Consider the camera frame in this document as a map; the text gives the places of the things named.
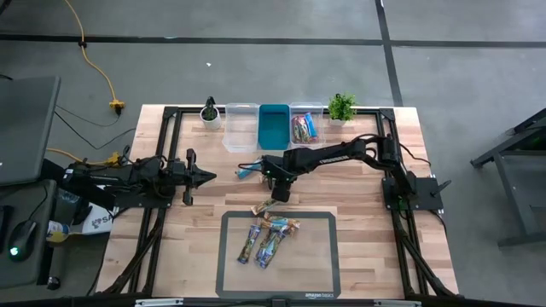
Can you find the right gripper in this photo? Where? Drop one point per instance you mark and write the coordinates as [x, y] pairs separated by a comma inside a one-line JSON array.
[[281, 175]]

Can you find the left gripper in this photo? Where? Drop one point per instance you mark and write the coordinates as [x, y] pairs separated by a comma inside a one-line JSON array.
[[184, 175]]

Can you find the small green snack bar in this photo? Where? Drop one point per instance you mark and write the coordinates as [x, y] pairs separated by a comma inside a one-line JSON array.
[[262, 207]]

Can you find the bright blue granola bar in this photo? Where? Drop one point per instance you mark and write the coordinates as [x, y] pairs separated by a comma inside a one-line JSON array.
[[246, 172]]

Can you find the blue green granola bar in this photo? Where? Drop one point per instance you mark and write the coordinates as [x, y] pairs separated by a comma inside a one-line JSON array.
[[263, 256], [275, 241], [249, 244]]

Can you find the red blue granola bar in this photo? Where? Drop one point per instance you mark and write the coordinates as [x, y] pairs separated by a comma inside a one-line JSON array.
[[311, 124], [305, 132]]

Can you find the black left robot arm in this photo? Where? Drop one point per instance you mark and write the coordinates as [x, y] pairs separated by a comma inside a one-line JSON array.
[[128, 175]]

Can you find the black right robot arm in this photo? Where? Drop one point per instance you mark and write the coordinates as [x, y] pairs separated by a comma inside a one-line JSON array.
[[337, 155]]

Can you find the teal plastic bin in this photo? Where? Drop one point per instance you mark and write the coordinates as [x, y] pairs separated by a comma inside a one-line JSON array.
[[274, 128]]

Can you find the dark plant in white pot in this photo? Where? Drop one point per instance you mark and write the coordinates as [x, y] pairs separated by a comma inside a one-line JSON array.
[[210, 119]]

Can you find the clear plastic bin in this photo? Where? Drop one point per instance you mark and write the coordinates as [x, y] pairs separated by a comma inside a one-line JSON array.
[[320, 145], [240, 128]]

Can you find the grey-bordered beige silicone mat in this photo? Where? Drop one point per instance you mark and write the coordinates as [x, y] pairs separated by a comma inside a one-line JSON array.
[[307, 264]]

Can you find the leafy green plant white pot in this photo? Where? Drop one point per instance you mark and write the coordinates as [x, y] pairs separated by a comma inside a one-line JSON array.
[[341, 108]]

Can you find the white printed box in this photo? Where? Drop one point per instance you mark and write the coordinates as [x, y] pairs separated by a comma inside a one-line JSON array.
[[100, 221]]

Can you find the yellow white bottle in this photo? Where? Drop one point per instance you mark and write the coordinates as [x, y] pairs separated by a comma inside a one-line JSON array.
[[57, 232]]

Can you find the grey monitor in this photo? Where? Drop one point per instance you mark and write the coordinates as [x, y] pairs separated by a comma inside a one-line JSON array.
[[25, 128]]

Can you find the small black round object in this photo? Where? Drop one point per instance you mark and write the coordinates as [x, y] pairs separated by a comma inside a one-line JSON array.
[[54, 283]]

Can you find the black mouse with blue light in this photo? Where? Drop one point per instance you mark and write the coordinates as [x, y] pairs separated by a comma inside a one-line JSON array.
[[21, 239]]

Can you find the dark grey desk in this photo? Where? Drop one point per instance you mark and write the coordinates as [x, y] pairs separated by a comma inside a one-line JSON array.
[[30, 273]]

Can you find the black keyboard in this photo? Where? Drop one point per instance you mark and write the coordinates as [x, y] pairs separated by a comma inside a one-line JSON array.
[[4, 230]]

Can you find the black metal table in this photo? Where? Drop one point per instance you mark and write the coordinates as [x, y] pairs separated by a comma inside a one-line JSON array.
[[512, 145]]

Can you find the silver bracket strip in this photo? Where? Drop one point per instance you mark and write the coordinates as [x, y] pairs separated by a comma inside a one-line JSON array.
[[396, 304], [158, 303]]

